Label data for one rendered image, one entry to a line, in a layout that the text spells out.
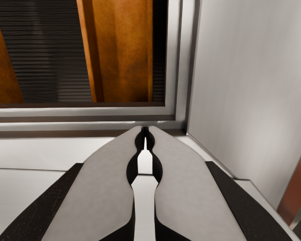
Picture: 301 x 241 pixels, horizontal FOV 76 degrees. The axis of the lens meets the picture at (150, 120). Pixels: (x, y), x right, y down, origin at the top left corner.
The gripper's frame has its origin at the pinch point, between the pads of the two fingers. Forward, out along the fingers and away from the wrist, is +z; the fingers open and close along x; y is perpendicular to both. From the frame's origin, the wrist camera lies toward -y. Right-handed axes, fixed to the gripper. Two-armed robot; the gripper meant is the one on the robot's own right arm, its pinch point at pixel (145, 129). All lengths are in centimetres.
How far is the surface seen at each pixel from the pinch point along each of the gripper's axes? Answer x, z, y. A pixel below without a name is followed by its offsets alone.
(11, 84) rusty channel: -19.1, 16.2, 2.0
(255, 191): 9.2, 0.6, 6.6
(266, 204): 10.7, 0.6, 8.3
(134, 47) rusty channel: -1.6, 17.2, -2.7
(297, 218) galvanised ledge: 35, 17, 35
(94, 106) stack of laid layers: -4.0, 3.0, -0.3
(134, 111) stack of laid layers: -0.9, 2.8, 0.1
